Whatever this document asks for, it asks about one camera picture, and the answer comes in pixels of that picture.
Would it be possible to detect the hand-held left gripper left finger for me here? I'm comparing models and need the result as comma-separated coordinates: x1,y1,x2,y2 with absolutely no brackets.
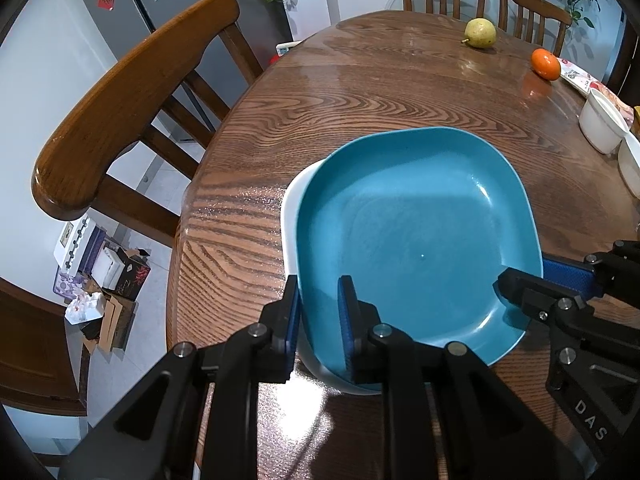
60,275,301,480

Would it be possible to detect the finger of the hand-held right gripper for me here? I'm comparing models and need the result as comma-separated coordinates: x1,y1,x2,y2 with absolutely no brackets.
542,240,640,301
495,267,640,358

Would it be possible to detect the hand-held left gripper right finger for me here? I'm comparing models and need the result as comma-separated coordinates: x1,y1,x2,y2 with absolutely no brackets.
337,275,586,480

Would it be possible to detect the large patterned square plate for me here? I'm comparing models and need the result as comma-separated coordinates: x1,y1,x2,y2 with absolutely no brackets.
280,157,401,396

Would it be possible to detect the blue plate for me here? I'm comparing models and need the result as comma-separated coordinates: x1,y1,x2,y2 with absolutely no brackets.
296,126,544,367

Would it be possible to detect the medium white bowl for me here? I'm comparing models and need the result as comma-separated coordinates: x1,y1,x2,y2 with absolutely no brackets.
617,135,640,198

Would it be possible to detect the small deep white bowl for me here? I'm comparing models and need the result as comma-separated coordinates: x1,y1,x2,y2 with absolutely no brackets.
579,87,632,155

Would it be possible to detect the dark printed box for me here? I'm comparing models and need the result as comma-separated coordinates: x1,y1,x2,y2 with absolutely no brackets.
112,247,152,301

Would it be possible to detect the brown cardboard box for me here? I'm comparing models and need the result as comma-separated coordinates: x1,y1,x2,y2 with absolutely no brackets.
82,292,138,356

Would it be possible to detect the white snack bag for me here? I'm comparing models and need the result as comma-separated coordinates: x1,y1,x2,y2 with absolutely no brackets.
557,56,636,126

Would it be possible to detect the crumpled white paper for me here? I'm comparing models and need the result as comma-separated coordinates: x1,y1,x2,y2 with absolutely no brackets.
64,292,107,326

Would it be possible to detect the orange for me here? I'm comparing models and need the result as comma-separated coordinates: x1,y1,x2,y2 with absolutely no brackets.
530,48,561,81

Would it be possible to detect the dark wooden door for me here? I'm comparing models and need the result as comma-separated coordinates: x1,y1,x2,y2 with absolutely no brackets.
605,10,640,96

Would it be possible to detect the green pear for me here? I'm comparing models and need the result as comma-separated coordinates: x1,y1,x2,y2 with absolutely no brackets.
461,17,497,50

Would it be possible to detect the dark wooden cabinet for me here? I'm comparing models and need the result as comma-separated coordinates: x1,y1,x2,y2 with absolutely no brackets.
0,277,91,418

